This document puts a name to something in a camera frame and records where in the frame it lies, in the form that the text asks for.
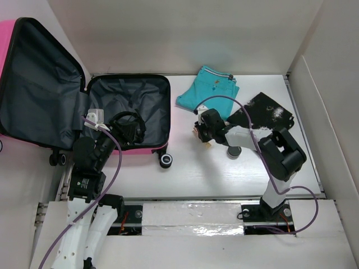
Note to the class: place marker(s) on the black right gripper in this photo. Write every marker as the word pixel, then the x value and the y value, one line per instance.
pixel 199 128

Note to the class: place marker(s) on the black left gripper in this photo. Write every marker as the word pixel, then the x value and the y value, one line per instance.
pixel 119 133

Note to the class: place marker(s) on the black headphones with cable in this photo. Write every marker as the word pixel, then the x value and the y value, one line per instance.
pixel 130 126

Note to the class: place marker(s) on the small black-lidded cream jar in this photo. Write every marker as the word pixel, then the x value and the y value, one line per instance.
pixel 234 152

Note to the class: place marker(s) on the turquoise shorts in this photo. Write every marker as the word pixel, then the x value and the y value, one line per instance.
pixel 213 84

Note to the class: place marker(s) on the black white tie-dye shirt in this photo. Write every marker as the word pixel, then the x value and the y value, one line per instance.
pixel 266 113

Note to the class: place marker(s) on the pink hard-shell suitcase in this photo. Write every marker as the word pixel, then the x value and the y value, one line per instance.
pixel 44 93

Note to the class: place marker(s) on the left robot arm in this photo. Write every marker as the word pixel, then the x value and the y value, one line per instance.
pixel 90 210

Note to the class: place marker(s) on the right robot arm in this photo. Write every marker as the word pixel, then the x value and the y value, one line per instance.
pixel 282 155

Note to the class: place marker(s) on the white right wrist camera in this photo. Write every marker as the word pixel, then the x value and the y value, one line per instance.
pixel 198 111

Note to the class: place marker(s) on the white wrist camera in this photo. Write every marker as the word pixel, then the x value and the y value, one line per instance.
pixel 95 120
pixel 198 111

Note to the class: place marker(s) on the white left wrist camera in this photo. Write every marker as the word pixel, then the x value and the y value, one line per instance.
pixel 95 120

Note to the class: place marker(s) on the white foam block rail cover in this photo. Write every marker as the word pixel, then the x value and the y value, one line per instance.
pixel 191 219

